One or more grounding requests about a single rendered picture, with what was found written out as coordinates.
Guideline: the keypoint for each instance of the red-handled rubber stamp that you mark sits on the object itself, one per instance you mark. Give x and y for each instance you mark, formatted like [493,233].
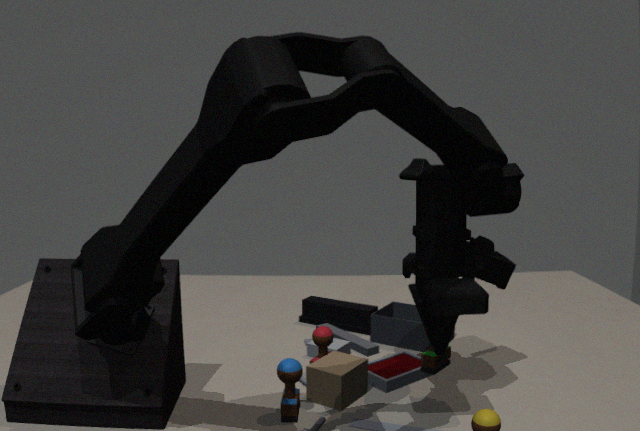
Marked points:
[322,337]

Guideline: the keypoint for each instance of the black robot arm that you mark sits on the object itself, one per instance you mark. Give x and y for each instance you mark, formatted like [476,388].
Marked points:
[255,105]

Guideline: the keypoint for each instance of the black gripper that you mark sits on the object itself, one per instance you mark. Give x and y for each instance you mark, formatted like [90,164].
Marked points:
[439,294]

